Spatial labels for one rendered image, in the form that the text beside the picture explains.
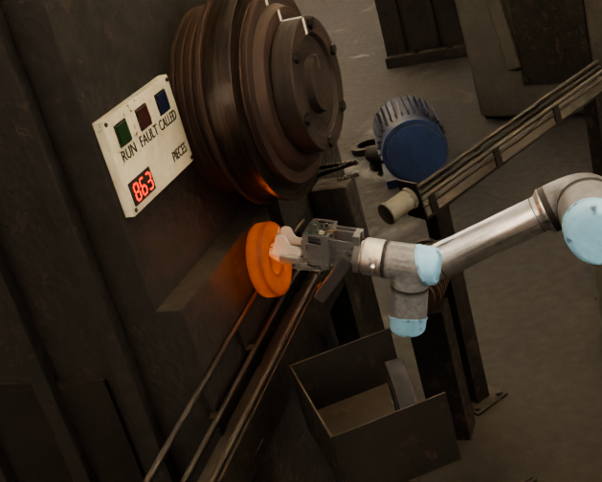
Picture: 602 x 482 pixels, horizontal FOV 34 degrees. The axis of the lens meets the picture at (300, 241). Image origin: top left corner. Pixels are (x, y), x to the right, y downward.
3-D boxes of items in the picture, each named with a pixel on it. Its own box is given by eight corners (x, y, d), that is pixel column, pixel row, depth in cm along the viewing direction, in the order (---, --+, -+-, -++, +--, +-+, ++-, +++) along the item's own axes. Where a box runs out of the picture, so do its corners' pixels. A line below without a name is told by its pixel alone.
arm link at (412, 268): (434, 296, 187) (436, 257, 183) (378, 288, 190) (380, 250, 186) (441, 277, 194) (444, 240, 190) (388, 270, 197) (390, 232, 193)
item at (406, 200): (381, 223, 249) (374, 203, 246) (406, 205, 253) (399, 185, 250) (396, 227, 244) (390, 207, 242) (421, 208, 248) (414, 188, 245)
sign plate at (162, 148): (124, 217, 173) (91, 123, 166) (185, 161, 195) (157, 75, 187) (136, 216, 172) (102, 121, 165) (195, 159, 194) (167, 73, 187)
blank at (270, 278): (276, 308, 204) (291, 306, 202) (241, 281, 191) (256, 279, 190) (280, 241, 210) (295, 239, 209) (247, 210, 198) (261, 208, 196)
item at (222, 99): (244, 242, 196) (174, 14, 178) (315, 153, 235) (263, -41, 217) (274, 239, 194) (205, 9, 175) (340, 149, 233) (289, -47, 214)
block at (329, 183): (328, 276, 246) (304, 191, 236) (337, 262, 252) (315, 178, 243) (368, 273, 242) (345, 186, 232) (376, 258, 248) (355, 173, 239)
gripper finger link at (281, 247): (260, 227, 197) (304, 232, 194) (262, 251, 200) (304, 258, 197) (256, 233, 194) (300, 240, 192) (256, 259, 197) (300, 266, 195)
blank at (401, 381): (412, 458, 160) (431, 452, 160) (387, 366, 160) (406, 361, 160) (402, 442, 175) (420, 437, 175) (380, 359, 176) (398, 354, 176)
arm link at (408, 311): (426, 312, 203) (429, 266, 198) (427, 341, 193) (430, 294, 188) (389, 311, 204) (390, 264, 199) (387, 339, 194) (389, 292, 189)
